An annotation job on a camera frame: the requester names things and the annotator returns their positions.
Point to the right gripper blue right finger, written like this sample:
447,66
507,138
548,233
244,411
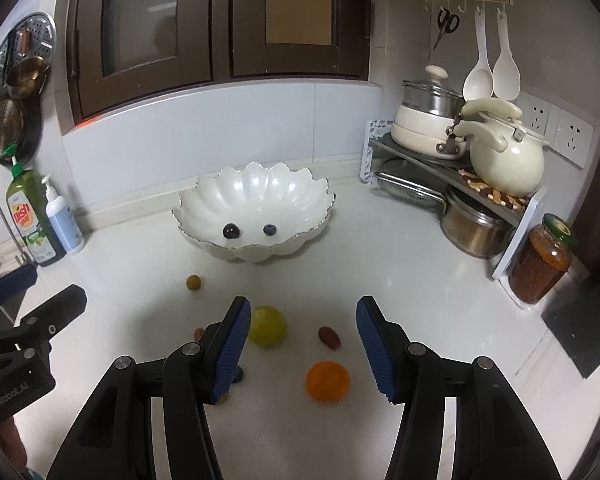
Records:
374,332

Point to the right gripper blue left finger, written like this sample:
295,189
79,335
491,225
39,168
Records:
227,345

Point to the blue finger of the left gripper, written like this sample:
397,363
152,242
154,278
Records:
17,282
55,314

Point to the blueberry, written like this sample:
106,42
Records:
238,375
269,230

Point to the green apple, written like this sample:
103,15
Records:
269,327

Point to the red grape tomato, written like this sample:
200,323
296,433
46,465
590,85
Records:
329,337

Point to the dark plum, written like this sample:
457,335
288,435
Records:
231,231

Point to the person's left hand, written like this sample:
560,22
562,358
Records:
13,448

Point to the green dish soap bottle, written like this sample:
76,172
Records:
26,204

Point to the white pump lotion bottle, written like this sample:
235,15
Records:
62,219

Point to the stainless steel pot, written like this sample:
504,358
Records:
473,228

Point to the white scalloped fruit bowl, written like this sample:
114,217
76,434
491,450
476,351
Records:
298,204

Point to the metal counter shelf rack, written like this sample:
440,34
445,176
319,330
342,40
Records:
377,135

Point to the glass jar of sauce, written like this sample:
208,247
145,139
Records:
545,257

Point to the small brass ladle pot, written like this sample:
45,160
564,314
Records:
27,78

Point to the cream ceramic kettle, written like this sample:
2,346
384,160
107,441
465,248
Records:
504,153

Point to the cream pot with glass lid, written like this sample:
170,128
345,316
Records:
428,109

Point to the round steel steamer plate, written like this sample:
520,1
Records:
33,37

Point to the white rice spoon left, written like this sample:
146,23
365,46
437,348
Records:
479,82

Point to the white rice spoon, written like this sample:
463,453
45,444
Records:
479,82
506,74

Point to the white rice spoon right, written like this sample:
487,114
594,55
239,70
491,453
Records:
506,74

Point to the black scissors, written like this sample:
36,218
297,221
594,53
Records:
448,22

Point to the white wall power outlets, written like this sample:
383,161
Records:
567,135

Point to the dark wooden window frame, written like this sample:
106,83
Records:
121,52

